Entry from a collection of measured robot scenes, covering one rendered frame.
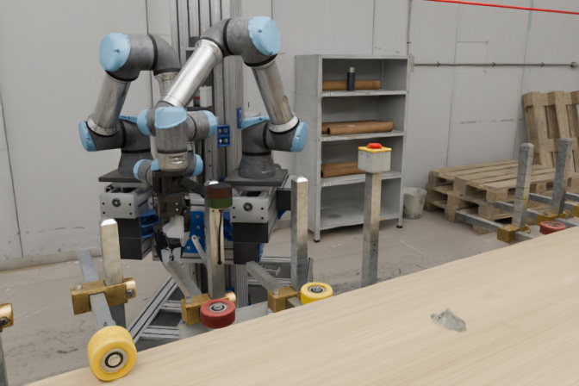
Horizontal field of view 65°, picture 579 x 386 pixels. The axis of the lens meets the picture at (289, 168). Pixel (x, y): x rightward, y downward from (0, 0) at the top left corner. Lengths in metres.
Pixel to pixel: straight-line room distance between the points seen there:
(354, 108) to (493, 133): 1.85
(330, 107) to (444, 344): 3.35
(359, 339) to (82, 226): 3.08
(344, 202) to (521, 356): 3.53
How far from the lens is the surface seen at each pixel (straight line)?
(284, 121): 1.63
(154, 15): 3.74
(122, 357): 0.95
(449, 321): 1.11
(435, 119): 4.96
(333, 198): 4.40
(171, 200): 1.18
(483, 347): 1.07
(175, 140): 1.15
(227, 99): 1.94
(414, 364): 0.98
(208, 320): 1.11
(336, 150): 4.30
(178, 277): 1.40
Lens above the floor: 1.46
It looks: 13 degrees down
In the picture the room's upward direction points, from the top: straight up
